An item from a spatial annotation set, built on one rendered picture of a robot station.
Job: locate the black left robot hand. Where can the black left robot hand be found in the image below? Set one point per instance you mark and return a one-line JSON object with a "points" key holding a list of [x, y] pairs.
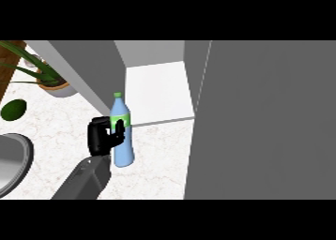
{"points": [[101, 139]]}

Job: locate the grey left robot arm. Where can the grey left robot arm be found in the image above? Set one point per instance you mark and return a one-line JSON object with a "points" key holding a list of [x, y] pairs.
{"points": [[85, 179]]}

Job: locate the blue water bottle green label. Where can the blue water bottle green label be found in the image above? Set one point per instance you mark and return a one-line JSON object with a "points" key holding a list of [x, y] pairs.
{"points": [[123, 150]]}

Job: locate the grey open cabinet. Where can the grey open cabinet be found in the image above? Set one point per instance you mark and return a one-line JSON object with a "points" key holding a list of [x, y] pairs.
{"points": [[142, 81]]}

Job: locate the grey cabinet door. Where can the grey cabinet door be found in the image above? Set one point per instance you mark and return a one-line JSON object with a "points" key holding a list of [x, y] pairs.
{"points": [[268, 125]]}

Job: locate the green avocado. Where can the green avocado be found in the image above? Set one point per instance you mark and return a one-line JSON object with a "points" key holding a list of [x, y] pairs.
{"points": [[12, 109]]}

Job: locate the grey round sink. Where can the grey round sink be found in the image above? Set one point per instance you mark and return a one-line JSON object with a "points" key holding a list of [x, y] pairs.
{"points": [[6, 164]]}

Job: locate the potted green plant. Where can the potted green plant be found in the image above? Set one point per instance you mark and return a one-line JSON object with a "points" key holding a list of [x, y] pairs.
{"points": [[48, 76]]}

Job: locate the brown wooden panel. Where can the brown wooden panel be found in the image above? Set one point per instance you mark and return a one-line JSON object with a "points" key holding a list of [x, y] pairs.
{"points": [[1, 73]]}

